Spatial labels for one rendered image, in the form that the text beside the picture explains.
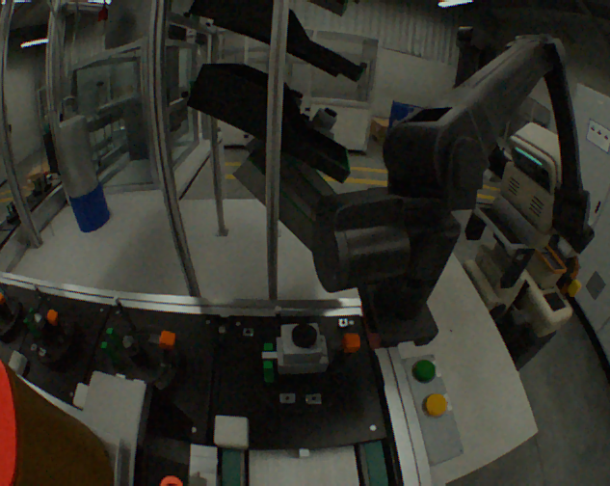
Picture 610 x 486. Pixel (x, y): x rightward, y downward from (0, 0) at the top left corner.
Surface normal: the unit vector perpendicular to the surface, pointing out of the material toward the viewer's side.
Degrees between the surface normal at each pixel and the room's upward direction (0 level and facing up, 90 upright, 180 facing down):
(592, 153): 90
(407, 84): 90
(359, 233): 24
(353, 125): 90
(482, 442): 0
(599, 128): 90
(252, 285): 0
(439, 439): 0
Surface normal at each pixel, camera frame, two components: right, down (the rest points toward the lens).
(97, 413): 0.07, -0.79
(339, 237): 0.21, -0.39
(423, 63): 0.05, 0.61
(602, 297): -1.00, -0.02
